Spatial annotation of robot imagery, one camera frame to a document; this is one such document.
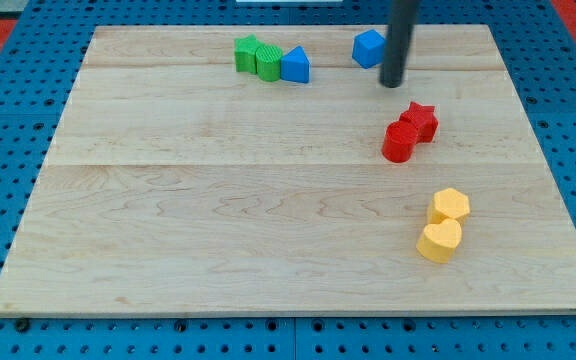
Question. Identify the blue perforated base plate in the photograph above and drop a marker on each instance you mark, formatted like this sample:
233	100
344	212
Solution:
38	65

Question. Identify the blue triangle block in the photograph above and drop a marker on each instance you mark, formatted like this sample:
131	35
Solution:
295	66

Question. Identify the yellow heart block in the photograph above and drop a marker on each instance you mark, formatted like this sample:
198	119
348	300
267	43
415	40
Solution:
439	241

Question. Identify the yellow hexagon block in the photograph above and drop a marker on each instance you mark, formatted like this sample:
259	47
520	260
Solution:
448	203

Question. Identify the red star block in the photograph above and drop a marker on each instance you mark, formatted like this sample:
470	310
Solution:
423	118

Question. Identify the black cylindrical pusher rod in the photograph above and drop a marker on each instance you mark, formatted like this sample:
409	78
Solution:
400	27

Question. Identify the blue cube block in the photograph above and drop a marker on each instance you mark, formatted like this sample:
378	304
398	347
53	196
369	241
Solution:
368	48

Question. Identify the red cylinder block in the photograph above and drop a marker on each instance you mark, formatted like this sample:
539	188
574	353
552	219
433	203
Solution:
399	141

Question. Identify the light wooden board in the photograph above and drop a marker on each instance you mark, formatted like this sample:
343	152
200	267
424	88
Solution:
177	187

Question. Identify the green cylinder block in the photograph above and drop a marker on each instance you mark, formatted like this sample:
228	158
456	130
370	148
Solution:
268	62

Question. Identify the green star block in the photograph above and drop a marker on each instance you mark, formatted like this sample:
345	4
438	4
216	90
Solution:
245	49

